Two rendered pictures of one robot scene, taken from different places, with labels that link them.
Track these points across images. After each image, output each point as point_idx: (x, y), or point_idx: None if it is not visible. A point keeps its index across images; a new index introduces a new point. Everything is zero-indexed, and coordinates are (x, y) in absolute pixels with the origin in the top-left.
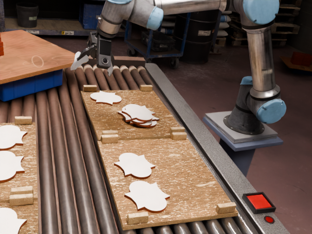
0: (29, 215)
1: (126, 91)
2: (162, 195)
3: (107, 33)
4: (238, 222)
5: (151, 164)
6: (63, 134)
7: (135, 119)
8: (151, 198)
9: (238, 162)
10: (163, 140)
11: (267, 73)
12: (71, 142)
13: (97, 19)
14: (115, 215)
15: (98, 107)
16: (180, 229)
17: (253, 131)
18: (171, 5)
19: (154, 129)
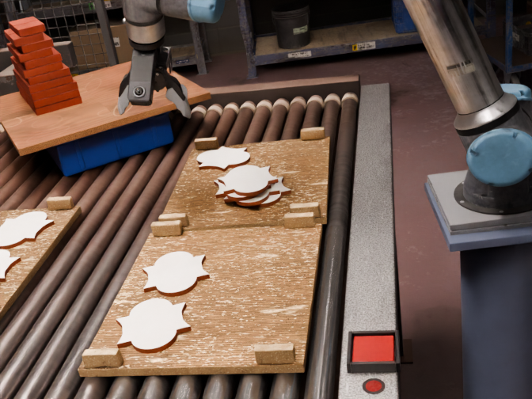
0: None
1: (272, 143)
2: (176, 324)
3: (139, 43)
4: (305, 385)
5: (203, 271)
6: None
7: (233, 192)
8: (153, 328)
9: (494, 279)
10: (268, 229)
11: (461, 74)
12: (115, 237)
13: (122, 21)
14: None
15: (199, 175)
16: (176, 385)
17: (510, 206)
18: None
19: (268, 209)
